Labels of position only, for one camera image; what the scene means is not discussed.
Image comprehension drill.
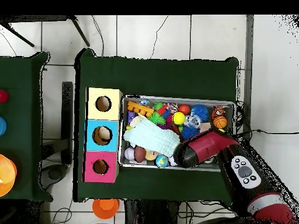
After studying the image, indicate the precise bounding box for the mint green cloth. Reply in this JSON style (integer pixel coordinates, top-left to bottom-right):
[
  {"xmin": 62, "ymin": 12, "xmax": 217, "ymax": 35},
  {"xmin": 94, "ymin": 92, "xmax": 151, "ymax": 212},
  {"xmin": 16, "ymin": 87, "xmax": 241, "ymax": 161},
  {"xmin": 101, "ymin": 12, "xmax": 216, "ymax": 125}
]
[{"xmin": 123, "ymin": 119, "xmax": 182, "ymax": 158}]

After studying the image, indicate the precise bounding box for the wooden three-hole box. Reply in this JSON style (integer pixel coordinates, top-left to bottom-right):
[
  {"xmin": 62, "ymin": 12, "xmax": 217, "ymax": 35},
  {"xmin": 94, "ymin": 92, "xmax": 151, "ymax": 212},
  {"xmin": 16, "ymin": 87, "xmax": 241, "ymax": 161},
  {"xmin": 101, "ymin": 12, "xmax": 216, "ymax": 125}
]
[{"xmin": 82, "ymin": 87, "xmax": 124, "ymax": 184}]

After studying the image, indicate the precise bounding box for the shallow clear mesh bin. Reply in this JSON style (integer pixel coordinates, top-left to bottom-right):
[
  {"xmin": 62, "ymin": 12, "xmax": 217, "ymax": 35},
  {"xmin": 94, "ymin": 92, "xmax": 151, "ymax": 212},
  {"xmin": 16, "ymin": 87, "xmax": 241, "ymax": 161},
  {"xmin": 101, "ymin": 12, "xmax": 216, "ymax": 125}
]
[{"xmin": 117, "ymin": 94, "xmax": 236, "ymax": 173}]

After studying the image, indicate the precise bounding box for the green spiky ball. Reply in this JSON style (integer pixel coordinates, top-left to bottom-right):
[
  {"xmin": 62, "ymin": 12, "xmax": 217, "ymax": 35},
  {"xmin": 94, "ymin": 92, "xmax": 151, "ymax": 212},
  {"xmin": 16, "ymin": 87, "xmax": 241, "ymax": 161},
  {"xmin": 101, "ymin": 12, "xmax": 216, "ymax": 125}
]
[{"xmin": 147, "ymin": 111, "xmax": 166, "ymax": 125}]

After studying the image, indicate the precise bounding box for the smooth yellow ball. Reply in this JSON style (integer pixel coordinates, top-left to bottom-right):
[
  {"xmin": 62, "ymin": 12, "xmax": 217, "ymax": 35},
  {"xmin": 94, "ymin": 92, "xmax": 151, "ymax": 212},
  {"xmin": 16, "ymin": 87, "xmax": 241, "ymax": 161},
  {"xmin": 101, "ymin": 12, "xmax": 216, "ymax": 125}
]
[{"xmin": 172, "ymin": 111, "xmax": 187, "ymax": 125}]

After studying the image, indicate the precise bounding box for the brown football toy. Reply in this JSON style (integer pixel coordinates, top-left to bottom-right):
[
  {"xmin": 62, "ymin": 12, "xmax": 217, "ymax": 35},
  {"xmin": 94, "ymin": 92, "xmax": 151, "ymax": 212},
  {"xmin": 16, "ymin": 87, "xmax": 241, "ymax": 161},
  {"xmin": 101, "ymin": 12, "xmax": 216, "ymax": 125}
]
[{"xmin": 134, "ymin": 146, "xmax": 147, "ymax": 163}]

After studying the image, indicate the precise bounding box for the white baseball toy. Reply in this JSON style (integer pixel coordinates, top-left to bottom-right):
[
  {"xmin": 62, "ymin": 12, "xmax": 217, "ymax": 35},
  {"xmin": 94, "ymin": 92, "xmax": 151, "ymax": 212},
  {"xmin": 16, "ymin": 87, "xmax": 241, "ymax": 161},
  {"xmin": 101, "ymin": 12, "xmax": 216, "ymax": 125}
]
[{"xmin": 124, "ymin": 147, "xmax": 135, "ymax": 161}]

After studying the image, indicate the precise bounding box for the orange red ball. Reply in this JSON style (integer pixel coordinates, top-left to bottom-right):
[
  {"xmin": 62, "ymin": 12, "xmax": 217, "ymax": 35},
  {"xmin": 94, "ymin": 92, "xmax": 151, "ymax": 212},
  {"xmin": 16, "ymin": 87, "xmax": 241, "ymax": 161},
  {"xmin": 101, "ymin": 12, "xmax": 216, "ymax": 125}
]
[{"xmin": 178, "ymin": 104, "xmax": 192, "ymax": 116}]

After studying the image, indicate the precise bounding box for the globe print ball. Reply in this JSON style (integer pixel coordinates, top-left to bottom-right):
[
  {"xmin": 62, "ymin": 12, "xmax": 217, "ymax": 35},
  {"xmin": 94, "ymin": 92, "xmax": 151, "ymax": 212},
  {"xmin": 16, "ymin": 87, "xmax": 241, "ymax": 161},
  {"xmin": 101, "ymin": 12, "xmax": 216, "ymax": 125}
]
[{"xmin": 155, "ymin": 155, "xmax": 169, "ymax": 169}]

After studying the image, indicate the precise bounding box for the blue spiky ball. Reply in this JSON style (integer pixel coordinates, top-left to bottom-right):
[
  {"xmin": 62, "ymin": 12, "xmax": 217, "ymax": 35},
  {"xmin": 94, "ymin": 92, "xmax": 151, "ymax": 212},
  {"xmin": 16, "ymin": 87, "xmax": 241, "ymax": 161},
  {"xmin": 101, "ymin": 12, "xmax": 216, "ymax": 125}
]
[
  {"xmin": 190, "ymin": 104, "xmax": 209, "ymax": 123},
  {"xmin": 180, "ymin": 125, "xmax": 200, "ymax": 141}
]

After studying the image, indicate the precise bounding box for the dark green table cloth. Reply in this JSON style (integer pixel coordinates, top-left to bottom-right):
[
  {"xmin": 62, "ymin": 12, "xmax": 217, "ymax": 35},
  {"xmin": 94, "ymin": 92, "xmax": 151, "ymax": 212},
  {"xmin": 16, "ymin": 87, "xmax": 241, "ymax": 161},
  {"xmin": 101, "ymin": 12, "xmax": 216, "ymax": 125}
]
[
  {"xmin": 0, "ymin": 51, "xmax": 53, "ymax": 202},
  {"xmin": 74, "ymin": 47, "xmax": 239, "ymax": 207}
]

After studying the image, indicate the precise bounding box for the orange basketball toy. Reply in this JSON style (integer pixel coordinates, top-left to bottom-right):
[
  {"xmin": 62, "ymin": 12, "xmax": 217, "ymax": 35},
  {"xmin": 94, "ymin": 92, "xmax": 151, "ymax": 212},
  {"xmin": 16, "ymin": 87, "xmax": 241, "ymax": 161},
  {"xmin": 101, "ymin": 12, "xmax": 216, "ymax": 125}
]
[{"xmin": 213, "ymin": 115, "xmax": 228, "ymax": 130}]

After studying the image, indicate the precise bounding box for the black upright stand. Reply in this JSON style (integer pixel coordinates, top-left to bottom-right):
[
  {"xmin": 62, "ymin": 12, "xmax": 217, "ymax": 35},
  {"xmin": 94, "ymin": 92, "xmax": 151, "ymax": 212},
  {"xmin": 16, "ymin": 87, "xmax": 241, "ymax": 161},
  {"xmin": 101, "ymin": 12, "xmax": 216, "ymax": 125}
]
[{"xmin": 40, "ymin": 81, "xmax": 74, "ymax": 190}]

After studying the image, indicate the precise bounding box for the black tripod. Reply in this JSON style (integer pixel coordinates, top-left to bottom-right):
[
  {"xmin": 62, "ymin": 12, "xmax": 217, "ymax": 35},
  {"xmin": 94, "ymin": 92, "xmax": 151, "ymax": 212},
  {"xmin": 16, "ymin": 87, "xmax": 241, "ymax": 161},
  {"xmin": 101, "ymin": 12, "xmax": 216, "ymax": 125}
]
[{"xmin": 0, "ymin": 15, "xmax": 91, "ymax": 47}]

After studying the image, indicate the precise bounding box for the blue plastic cup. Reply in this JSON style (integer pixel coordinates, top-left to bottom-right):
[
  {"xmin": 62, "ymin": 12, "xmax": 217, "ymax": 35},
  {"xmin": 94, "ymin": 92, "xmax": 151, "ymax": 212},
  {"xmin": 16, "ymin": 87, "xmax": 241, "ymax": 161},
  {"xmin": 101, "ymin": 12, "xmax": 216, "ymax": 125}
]
[{"xmin": 0, "ymin": 116, "xmax": 8, "ymax": 137}]

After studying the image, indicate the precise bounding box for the large orange plastic cup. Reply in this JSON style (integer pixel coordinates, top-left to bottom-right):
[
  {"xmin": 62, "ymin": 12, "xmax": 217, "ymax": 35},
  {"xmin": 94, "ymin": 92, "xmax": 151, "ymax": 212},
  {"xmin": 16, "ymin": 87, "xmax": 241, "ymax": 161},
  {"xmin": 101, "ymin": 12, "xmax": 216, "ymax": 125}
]
[{"xmin": 0, "ymin": 153, "xmax": 18, "ymax": 198}]

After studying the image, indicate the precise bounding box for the thin black cable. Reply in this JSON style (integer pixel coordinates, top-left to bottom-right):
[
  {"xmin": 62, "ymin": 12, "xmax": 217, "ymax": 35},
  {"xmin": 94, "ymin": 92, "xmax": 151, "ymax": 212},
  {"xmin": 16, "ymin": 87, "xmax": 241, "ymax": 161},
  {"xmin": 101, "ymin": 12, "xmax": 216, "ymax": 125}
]
[
  {"xmin": 149, "ymin": 15, "xmax": 169, "ymax": 60},
  {"xmin": 91, "ymin": 15, "xmax": 105, "ymax": 57}
]

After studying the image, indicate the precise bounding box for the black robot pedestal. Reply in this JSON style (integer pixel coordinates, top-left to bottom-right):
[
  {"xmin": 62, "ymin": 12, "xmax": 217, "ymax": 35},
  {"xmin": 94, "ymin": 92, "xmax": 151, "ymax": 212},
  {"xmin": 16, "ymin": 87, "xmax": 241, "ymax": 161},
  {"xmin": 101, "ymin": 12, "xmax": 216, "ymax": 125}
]
[{"xmin": 123, "ymin": 199, "xmax": 180, "ymax": 224}]

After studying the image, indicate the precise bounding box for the black cable bundle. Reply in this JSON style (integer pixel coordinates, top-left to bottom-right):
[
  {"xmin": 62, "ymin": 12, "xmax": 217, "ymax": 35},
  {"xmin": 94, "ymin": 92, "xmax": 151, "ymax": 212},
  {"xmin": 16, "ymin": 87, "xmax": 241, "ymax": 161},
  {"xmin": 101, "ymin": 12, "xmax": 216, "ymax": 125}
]
[{"xmin": 182, "ymin": 199, "xmax": 235, "ymax": 221}]

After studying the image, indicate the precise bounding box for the black power cable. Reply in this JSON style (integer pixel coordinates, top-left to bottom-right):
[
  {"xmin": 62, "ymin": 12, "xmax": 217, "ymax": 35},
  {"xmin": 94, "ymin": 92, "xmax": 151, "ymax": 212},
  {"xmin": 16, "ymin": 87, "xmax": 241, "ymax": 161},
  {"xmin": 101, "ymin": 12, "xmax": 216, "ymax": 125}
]
[{"xmin": 234, "ymin": 100, "xmax": 299, "ymax": 142}]

